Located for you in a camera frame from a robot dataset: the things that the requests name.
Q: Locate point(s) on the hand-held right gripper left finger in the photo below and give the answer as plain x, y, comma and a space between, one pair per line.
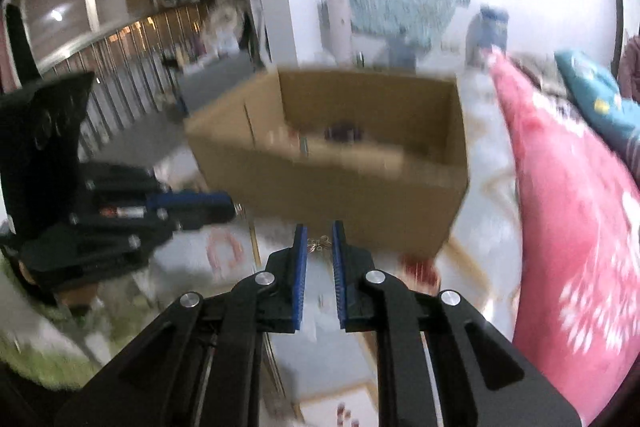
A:
300, 287

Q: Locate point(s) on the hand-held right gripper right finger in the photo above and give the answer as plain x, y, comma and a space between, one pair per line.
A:
340, 287

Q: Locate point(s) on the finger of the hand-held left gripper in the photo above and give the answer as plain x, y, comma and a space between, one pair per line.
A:
150, 234
200, 199

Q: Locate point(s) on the brown cardboard box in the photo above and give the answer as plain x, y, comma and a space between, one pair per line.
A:
350, 207

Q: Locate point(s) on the grey box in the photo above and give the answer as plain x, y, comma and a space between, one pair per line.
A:
215, 77

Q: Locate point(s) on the metal railing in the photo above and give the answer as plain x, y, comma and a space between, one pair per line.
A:
130, 57

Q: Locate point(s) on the green white fuzzy garment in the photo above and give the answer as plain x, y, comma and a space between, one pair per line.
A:
30, 357

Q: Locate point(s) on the tall white cylinder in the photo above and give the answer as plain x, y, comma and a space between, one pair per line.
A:
336, 24

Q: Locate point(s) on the pink flowered blanket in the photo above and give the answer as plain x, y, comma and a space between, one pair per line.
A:
575, 232

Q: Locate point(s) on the blue water jug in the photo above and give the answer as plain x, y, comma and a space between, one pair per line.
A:
487, 32

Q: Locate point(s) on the blue printed pillow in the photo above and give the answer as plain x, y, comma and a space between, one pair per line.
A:
590, 92

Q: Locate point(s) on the dark door frame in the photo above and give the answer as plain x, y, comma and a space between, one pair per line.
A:
619, 7

